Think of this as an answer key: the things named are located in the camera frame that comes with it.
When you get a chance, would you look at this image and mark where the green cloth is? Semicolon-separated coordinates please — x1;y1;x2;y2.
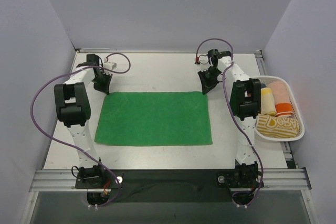
94;91;213;147

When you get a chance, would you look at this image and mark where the yellow cream towel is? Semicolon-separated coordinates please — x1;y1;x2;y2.
261;87;277;116

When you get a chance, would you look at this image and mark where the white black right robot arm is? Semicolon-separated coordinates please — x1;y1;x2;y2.
195;49;261;187

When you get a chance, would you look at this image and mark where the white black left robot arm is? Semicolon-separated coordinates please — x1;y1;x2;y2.
54;54;112;188

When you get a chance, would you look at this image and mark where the yellow white patterned rolled towel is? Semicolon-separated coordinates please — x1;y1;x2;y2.
256;114;299;139

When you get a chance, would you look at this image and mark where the peach orange rolled towel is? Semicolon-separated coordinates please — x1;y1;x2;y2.
268;81;293;117

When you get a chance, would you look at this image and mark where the black base mat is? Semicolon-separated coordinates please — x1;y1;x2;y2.
76;169;263;204

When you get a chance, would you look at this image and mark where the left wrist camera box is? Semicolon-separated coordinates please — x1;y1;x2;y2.
103;61;117;70

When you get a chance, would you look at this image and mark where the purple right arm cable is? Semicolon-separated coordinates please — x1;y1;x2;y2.
194;37;265;207

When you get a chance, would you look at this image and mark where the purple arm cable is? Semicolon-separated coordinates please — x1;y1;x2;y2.
194;37;265;207
30;52;131;206

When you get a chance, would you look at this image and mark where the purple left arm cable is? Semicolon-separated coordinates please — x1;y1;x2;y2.
30;52;131;206

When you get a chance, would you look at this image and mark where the aluminium front frame rail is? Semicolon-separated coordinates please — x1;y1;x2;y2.
29;169;311;192

